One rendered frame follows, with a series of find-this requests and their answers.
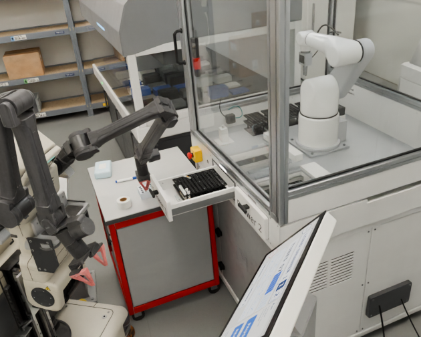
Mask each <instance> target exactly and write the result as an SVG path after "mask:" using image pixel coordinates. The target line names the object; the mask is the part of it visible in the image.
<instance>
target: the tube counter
mask: <svg viewBox="0 0 421 337"><path fill-rule="evenodd" d="M286 263H287V261H286V262H285V263H284V264H282V265H280V266H279V267H278V269H277V271H276V272H275V275H274V276H273V279H272V280H271V283H270V284H269V287H268V288H267V291H266V292H265V294H264V296H263V298H262V300H261V302H260V304H259V306H258V308H257V310H260V309H261V308H263V307H264V306H265V305H266V303H267V301H268V299H269V297H270V295H271V293H272V291H273V289H274V287H275V285H276V283H277V281H278V279H279V277H280V275H281V273H282V271H283V269H284V267H285V265H286ZM257 310H256V311H257Z"/></svg>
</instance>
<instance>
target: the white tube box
mask: <svg viewBox="0 0 421 337"><path fill-rule="evenodd" d="M137 189H138V194H139V195H140V198H141V199H142V200H143V199H148V198H150V197H152V195H151V194H150V192H149V189H152V185H151V183H150V185H149V187H148V191H147V192H145V190H144V188H143V187H142V186H138V187H137Z"/></svg>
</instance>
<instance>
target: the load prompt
mask: <svg viewBox="0 0 421 337"><path fill-rule="evenodd" d="M312 229H313V228H311V229H310V230H309V231H307V232H306V233H304V234H303V235H302V236H301V238H300V240H299V242H298V244H297V246H296V248H295V250H294V252H293V255H292V256H291V259H290V260H289V263H288V264H287V267H286V268H285V271H284V272H283V275H282V276H281V279H280V280H279V283H278V284H277V287H276V288H275V291H274V292H273V295H272V296H271V299H270V300H269V303H271V302H272V301H274V300H276V299H277V298H279V297H280V296H281V294H282V292H283V290H284V288H285V285H286V283H287V281H288V279H289V277H290V275H291V272H292V271H293V268H294V267H295V264H296V263H297V260H298V258H299V256H300V254H301V252H302V250H303V247H304V245H305V243H306V241H307V239H308V237H309V234H310V233H311V230H312ZM269 303H268V304H269Z"/></svg>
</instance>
